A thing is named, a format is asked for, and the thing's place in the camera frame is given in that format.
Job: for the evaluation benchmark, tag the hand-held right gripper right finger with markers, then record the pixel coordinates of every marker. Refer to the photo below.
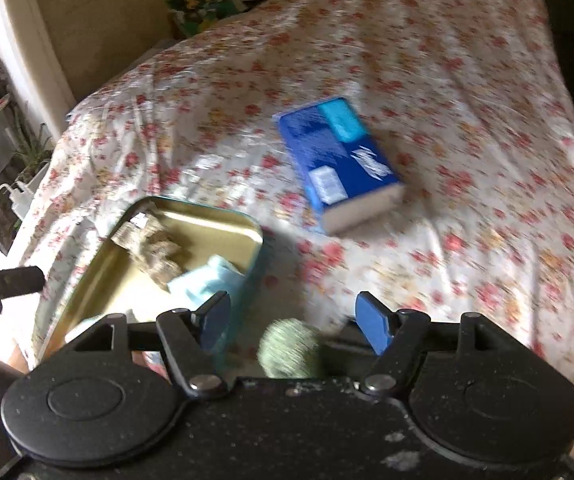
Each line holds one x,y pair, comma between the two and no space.
374,327

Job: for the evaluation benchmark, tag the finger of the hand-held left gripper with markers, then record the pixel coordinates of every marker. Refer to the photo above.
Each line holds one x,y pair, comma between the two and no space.
19,280

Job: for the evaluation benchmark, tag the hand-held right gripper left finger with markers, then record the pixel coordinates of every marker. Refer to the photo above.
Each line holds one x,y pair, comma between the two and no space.
214,320

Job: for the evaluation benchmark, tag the light blue cloth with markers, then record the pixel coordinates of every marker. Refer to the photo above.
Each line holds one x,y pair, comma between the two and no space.
207,280

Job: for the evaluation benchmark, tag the teal tin tray gold inside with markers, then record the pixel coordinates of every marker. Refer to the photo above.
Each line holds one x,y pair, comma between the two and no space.
97,280

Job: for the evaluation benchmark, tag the green fuzzy ball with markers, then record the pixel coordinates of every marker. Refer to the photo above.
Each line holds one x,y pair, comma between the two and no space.
289,347

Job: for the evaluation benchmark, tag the brown patterned cloth bundle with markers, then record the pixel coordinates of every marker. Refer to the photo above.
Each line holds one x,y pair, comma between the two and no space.
154,245

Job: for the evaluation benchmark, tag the white squeeze bottle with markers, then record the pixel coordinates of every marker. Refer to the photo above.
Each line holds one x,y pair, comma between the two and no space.
17,200

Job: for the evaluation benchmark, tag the white planter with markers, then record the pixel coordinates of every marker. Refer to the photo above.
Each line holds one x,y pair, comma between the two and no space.
32,177

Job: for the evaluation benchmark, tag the green potted plant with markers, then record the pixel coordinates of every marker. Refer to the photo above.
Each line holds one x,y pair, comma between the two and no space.
32,145

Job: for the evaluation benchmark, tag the blue tissue pack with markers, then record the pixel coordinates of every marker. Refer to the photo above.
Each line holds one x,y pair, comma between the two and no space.
337,160

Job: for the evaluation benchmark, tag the floral bedsheet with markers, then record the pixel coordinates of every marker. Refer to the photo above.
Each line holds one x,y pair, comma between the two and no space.
467,110

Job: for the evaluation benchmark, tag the beige wooden headboard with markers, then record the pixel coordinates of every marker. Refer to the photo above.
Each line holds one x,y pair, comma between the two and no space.
102,20

